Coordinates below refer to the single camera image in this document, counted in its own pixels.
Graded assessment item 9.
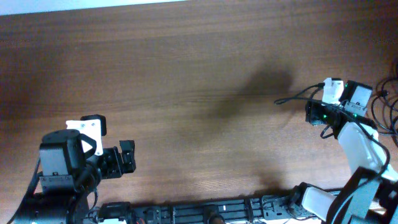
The right camera black cable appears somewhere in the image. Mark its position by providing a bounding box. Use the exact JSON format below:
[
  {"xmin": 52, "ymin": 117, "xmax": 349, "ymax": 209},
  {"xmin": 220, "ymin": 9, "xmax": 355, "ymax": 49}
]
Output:
[{"xmin": 274, "ymin": 82, "xmax": 391, "ymax": 224}]

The left camera black cable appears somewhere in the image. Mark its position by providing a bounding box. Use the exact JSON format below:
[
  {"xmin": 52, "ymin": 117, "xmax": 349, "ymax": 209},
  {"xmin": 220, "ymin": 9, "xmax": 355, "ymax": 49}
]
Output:
[{"xmin": 79, "ymin": 133, "xmax": 98, "ymax": 159}]

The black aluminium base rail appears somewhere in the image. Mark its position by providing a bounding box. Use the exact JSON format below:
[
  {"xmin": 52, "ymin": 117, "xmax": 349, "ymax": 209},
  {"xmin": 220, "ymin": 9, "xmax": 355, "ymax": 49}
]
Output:
[{"xmin": 90, "ymin": 186, "xmax": 343, "ymax": 224}]

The camera black cable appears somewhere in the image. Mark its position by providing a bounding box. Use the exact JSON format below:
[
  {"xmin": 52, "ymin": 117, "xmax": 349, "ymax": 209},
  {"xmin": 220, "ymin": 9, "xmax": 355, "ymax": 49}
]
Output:
[
  {"xmin": 79, "ymin": 133, "xmax": 98, "ymax": 159},
  {"xmin": 274, "ymin": 82, "xmax": 391, "ymax": 224}
]

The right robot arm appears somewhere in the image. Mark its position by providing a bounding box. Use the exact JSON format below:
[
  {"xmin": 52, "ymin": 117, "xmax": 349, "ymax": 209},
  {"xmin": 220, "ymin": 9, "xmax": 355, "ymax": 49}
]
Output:
[{"xmin": 299, "ymin": 78, "xmax": 397, "ymax": 223}]

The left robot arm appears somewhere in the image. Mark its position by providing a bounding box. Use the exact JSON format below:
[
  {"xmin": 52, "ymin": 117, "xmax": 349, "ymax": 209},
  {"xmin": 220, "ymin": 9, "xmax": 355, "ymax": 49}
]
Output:
[{"xmin": 10, "ymin": 129, "xmax": 136, "ymax": 223}]

